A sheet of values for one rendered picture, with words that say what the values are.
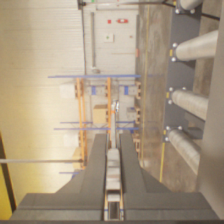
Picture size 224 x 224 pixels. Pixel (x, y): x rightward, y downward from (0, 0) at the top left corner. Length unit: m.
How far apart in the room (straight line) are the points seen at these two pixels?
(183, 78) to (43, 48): 9.23
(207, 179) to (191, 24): 1.10
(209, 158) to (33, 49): 10.16
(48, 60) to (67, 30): 1.97
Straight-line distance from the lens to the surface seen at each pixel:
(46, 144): 11.18
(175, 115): 1.29
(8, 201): 9.11
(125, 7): 9.69
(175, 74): 1.24
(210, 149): 0.30
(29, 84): 10.49
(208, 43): 0.84
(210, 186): 0.32
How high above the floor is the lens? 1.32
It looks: 1 degrees up
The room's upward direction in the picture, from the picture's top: 90 degrees counter-clockwise
